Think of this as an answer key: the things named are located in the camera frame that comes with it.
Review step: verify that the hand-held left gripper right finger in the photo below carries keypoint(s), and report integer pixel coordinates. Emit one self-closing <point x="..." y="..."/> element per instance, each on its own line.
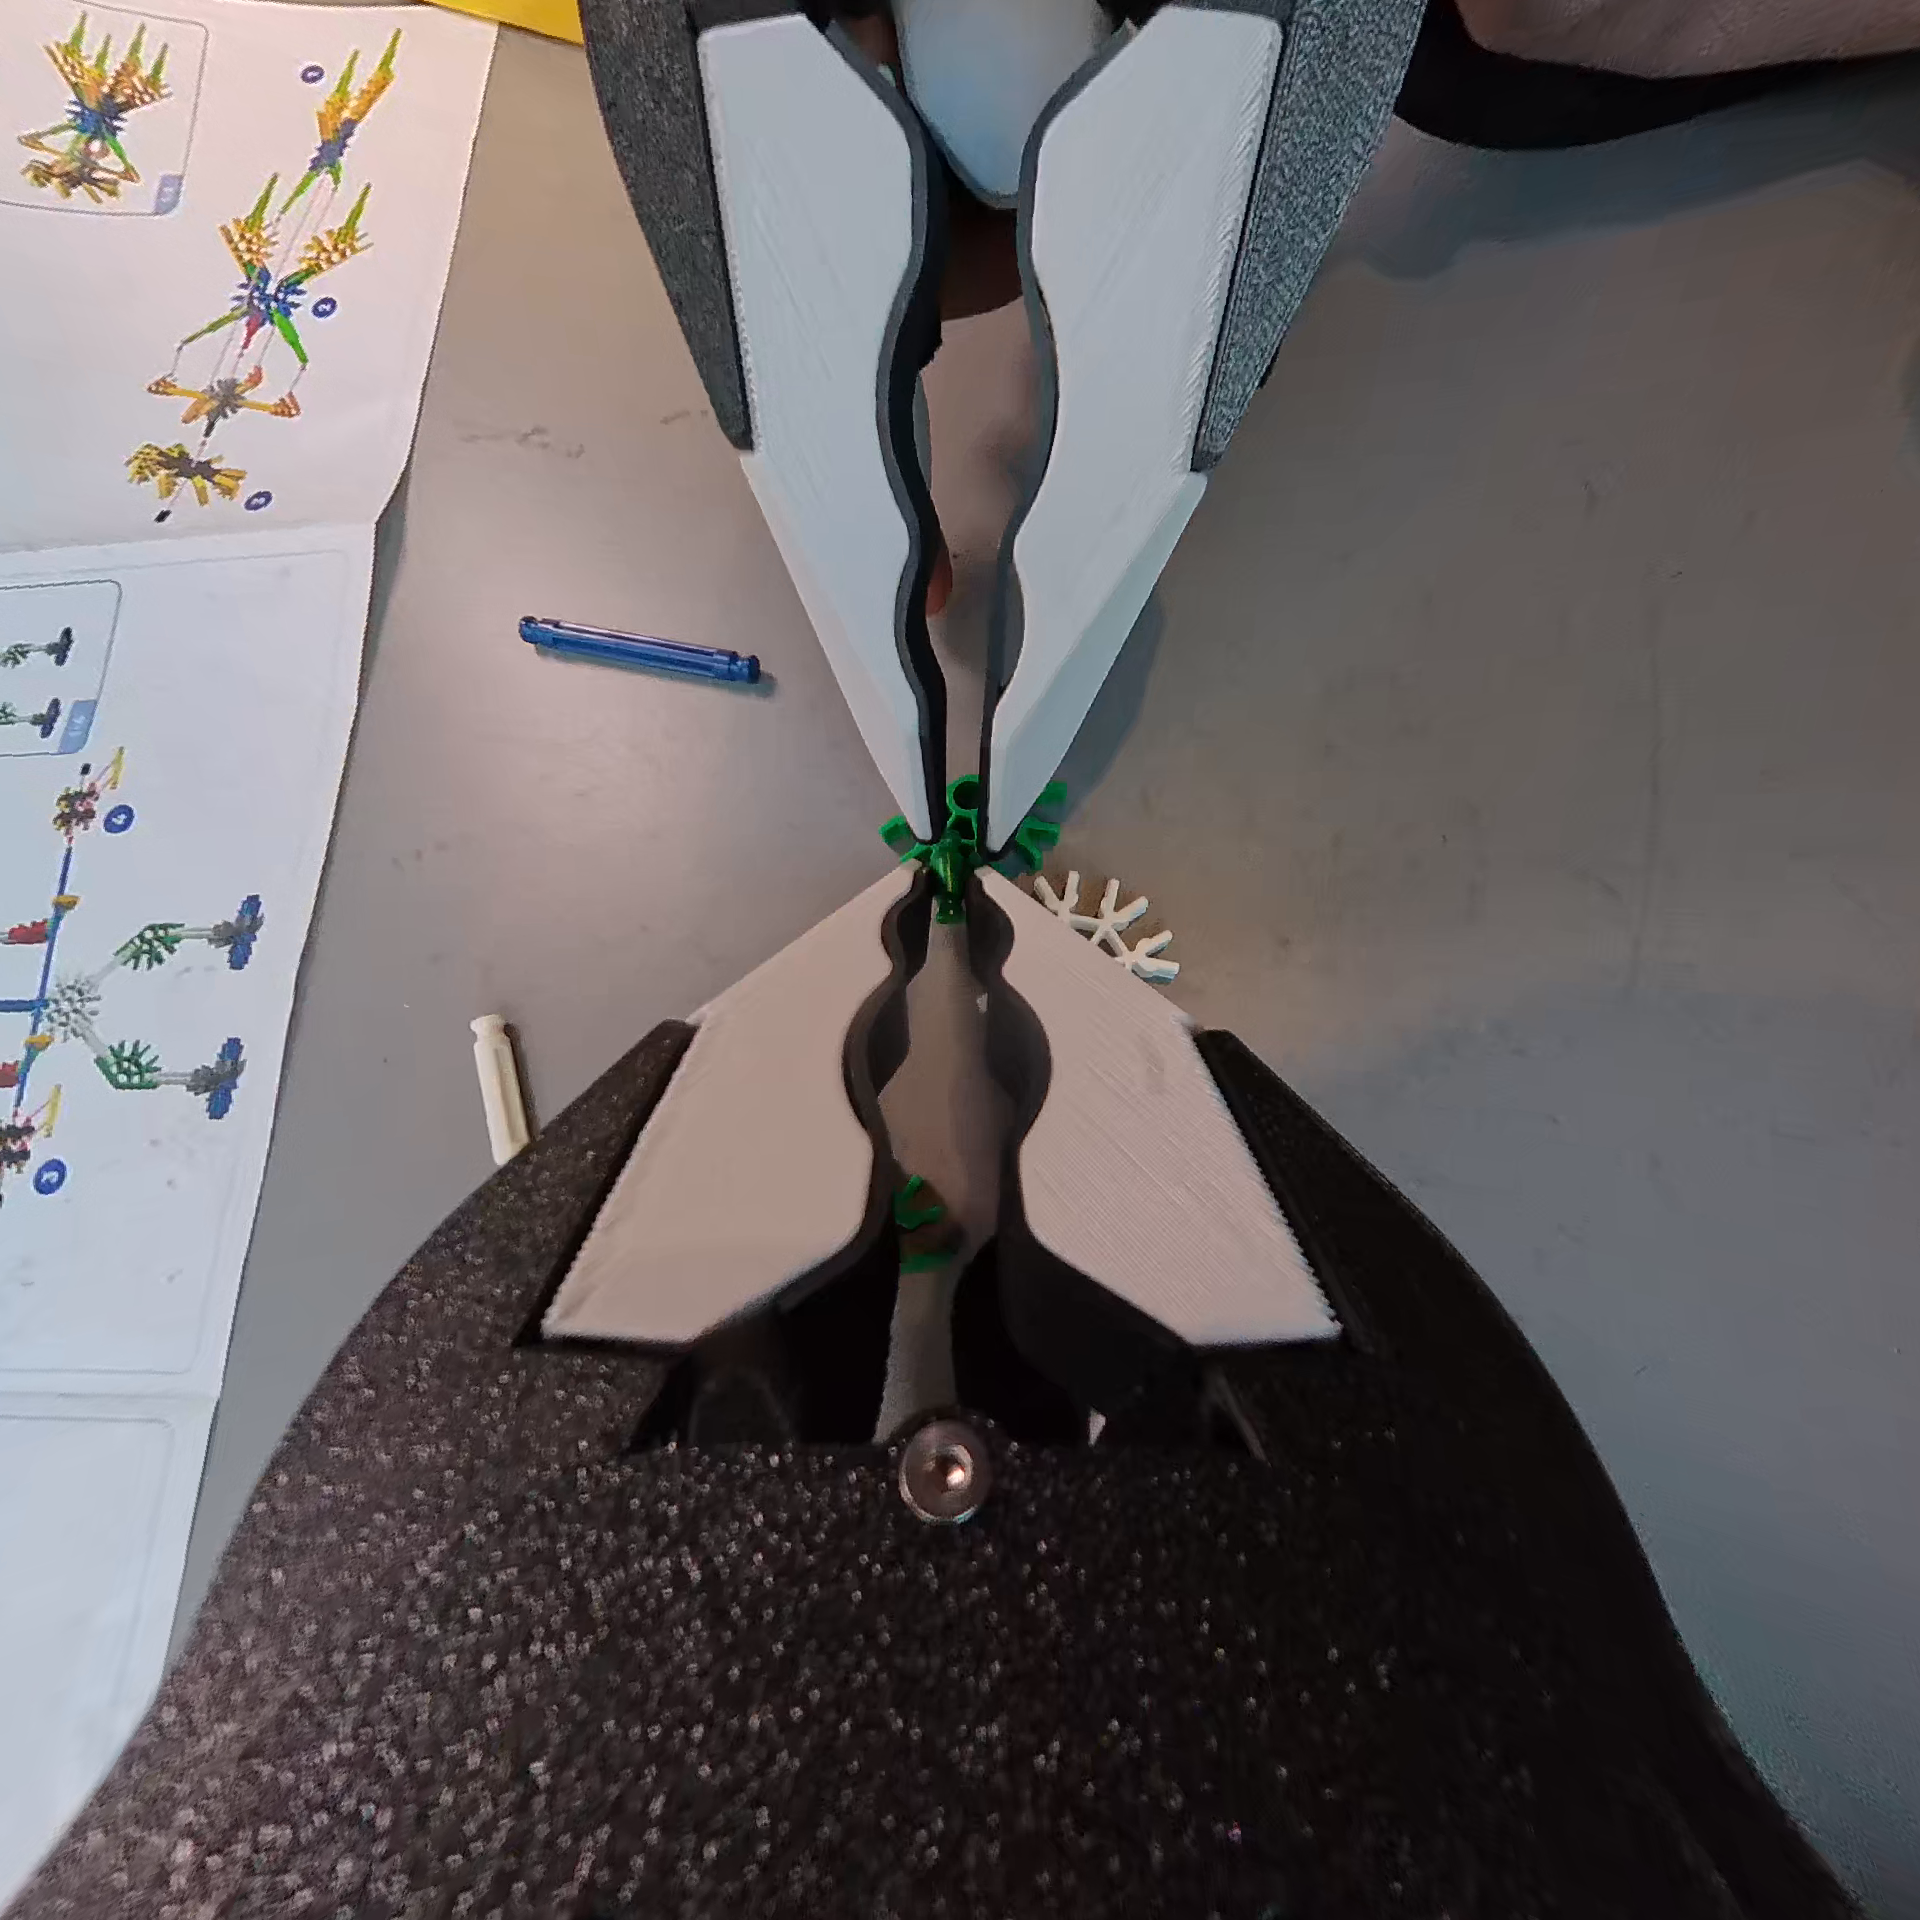
<point x="1171" y="1202"/>

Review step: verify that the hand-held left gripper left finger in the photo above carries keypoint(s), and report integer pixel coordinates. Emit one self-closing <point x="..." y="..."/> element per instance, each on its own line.
<point x="722" y="1202"/>

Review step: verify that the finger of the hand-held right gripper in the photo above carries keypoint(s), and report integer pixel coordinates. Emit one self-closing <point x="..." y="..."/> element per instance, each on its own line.
<point x="812" y="301"/>
<point x="1155" y="271"/>

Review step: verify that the green toy connector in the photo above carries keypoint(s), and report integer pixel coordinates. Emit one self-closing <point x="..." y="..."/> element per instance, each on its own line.
<point x="925" y="1216"/>
<point x="962" y="864"/>

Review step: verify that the short white toy rod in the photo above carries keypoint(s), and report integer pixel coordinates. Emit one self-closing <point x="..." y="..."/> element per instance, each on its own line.
<point x="498" y="1087"/>

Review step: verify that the white snowflake toy connector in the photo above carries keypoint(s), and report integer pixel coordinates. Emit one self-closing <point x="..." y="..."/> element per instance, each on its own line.
<point x="1105" y="924"/>

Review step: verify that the blue toy rod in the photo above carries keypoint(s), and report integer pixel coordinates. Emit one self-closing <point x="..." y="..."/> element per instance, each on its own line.
<point x="642" y="650"/>

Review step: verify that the person's right forearm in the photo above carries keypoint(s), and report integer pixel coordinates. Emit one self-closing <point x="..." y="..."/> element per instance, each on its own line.
<point x="1681" y="27"/>

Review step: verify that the grey desk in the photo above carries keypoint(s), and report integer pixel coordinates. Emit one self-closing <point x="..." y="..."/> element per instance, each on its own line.
<point x="1562" y="751"/>

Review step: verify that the person's right hand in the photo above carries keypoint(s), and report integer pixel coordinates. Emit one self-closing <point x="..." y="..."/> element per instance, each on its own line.
<point x="981" y="316"/>

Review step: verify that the stacked yellow storage bins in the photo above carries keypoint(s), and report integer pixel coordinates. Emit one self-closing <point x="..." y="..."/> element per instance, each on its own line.
<point x="526" y="13"/>

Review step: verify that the toy instruction poster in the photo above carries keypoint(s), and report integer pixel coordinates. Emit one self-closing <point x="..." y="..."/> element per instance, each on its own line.
<point x="153" y="751"/>

